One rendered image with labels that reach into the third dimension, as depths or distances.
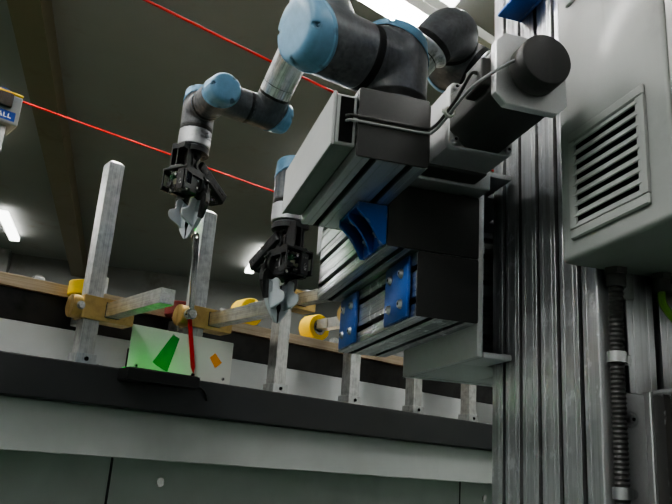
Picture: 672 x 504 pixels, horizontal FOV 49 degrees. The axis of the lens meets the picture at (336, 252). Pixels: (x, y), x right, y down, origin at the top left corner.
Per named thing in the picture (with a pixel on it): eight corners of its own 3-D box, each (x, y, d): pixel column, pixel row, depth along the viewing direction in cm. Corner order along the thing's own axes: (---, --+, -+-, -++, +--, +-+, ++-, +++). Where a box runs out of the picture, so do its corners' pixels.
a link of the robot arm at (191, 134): (193, 142, 175) (220, 136, 171) (191, 159, 174) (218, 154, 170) (172, 128, 169) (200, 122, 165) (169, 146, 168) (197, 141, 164)
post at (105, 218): (90, 376, 151) (125, 162, 165) (74, 373, 149) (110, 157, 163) (83, 377, 154) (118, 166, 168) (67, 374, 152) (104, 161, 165)
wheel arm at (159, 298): (174, 310, 139) (177, 288, 140) (158, 306, 136) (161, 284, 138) (83, 332, 171) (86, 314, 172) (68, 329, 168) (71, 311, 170)
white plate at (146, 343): (230, 385, 171) (234, 343, 174) (126, 369, 155) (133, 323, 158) (228, 385, 172) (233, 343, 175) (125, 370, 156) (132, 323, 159)
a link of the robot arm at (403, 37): (442, 100, 124) (444, 31, 128) (378, 74, 117) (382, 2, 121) (398, 125, 134) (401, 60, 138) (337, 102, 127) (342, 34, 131)
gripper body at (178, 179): (158, 192, 163) (166, 143, 167) (184, 205, 170) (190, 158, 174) (185, 188, 160) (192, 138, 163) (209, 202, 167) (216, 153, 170)
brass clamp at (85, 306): (134, 326, 158) (137, 303, 159) (73, 315, 150) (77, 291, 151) (121, 329, 162) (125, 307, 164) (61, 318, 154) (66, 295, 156)
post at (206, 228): (193, 410, 165) (217, 211, 179) (179, 409, 163) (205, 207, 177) (185, 411, 168) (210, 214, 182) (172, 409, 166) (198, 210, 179)
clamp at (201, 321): (231, 334, 174) (233, 313, 176) (181, 324, 166) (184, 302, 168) (218, 336, 179) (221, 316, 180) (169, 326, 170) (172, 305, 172)
